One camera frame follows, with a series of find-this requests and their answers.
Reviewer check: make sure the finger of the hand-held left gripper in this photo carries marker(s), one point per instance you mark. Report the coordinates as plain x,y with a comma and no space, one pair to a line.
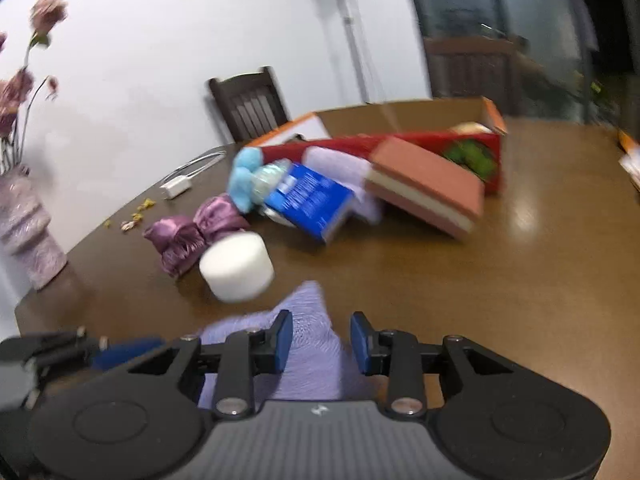
130,352

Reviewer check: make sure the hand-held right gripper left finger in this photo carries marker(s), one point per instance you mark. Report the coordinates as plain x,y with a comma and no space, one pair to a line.
282,342

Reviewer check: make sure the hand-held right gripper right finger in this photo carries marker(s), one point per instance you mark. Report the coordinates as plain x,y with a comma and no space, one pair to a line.
359,345

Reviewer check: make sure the lavender knitted cloth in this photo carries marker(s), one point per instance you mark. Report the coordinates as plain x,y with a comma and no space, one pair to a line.
310,330

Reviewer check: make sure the white foam cylinder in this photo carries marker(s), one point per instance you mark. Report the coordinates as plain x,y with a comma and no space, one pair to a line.
235,267

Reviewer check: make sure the blue plush toy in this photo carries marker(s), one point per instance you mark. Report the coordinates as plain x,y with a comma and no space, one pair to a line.
244,180

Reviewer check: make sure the red cardboard box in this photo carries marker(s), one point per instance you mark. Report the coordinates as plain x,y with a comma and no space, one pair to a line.
350,144

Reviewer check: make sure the yellow candy wrappers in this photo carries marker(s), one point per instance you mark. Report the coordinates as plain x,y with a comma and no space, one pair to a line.
134,217

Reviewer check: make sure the blue packet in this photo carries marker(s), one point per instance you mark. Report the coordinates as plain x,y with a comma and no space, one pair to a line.
310,200

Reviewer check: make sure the pink textured vase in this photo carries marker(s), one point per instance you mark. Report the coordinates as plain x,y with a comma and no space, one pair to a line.
27,230

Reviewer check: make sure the white charger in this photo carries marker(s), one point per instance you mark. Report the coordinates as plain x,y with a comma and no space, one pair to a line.
176,188

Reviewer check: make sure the pink and cream sponge block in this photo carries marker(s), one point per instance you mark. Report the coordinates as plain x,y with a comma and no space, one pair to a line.
425,175

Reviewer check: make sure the lavender yarn bundle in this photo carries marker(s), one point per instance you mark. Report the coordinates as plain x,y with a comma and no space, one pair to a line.
332,162

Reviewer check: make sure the dark wooden chair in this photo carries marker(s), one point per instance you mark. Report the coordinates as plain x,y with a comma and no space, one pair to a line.
250,102
465,70

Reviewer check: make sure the dried pink flower bouquet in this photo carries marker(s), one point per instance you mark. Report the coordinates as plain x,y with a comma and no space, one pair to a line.
15,92

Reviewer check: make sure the studio light stand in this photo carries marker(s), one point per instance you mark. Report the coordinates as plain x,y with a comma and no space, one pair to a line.
350,35

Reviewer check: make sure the orange snack wrapper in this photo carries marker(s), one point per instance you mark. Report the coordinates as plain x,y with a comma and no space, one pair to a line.
631,142

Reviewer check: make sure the glass sliding door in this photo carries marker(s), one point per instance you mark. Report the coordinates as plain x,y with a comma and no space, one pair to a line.
500,0

